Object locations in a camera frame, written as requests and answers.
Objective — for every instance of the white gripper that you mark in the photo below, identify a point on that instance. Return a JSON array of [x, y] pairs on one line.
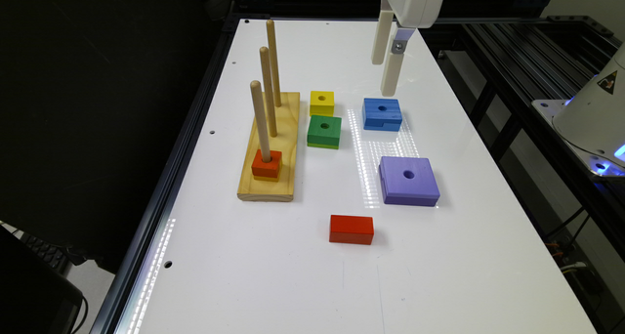
[[410, 14]]

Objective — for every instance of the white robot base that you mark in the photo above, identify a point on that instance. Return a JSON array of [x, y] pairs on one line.
[[591, 123]]

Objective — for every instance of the blue square block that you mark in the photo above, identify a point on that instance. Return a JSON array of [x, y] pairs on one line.
[[381, 114]]

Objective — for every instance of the yellow square block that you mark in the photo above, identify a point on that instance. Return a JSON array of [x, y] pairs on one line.
[[322, 103]]

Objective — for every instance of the green square block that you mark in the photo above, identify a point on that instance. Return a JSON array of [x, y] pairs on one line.
[[324, 130]]

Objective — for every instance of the yellow block under green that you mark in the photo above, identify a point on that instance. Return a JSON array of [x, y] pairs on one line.
[[322, 146]]

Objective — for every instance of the purple square block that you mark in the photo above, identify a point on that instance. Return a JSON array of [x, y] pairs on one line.
[[408, 181]]

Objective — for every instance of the red block on peg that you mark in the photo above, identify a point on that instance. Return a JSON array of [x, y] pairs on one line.
[[271, 168]]

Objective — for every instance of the red rectangular block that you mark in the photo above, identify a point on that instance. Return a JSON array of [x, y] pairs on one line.
[[351, 229]]

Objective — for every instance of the yellow block under red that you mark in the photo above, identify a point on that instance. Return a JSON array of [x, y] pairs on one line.
[[266, 178]]

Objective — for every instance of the middle wooden peg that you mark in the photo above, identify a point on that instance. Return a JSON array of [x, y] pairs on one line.
[[269, 102]]

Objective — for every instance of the wooden peg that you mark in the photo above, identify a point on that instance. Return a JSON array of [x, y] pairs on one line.
[[274, 62], [269, 102], [261, 121]]

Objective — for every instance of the rear wooden peg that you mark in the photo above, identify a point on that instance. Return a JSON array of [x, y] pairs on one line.
[[274, 62]]

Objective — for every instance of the front wooden peg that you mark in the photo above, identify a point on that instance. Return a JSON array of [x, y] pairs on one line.
[[261, 121]]

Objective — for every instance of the black keyboard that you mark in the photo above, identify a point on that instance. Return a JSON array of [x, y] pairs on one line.
[[52, 255]]

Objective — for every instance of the dark monitor corner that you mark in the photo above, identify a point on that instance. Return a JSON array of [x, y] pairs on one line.
[[35, 299]]

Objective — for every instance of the black aluminium frame rack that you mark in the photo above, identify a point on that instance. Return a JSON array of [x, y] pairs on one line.
[[521, 64]]

